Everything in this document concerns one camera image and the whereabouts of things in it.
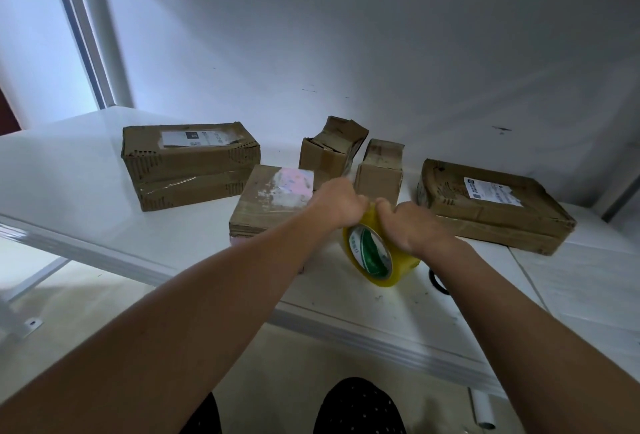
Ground person's right hand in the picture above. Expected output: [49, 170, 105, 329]
[374, 198, 461, 264]

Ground person's left hand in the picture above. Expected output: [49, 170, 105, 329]
[303, 176, 370, 232]

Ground yellow tape roll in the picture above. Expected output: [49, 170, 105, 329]
[341, 206, 422, 289]

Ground small cardboard box red label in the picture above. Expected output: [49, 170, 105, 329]
[354, 138, 407, 205]

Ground corrugated cardboard box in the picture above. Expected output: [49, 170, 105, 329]
[298, 115, 371, 185]

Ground black handled scissors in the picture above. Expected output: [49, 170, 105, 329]
[428, 269, 451, 297]

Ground pink carton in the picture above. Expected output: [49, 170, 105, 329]
[228, 164, 316, 248]

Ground long cardboard box white label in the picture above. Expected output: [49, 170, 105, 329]
[121, 121, 262, 213]

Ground person's right forearm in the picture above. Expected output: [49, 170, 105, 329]
[425, 243, 640, 434]

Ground person's left forearm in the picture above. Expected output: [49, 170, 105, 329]
[0, 204, 336, 434]

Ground person's black trousers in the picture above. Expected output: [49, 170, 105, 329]
[180, 377, 407, 434]

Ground white tube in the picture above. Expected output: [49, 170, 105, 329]
[469, 389, 498, 431]

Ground white metal shelf rack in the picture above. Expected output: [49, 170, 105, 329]
[0, 0, 640, 434]

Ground red-brown door frame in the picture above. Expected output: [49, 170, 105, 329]
[0, 89, 22, 138]

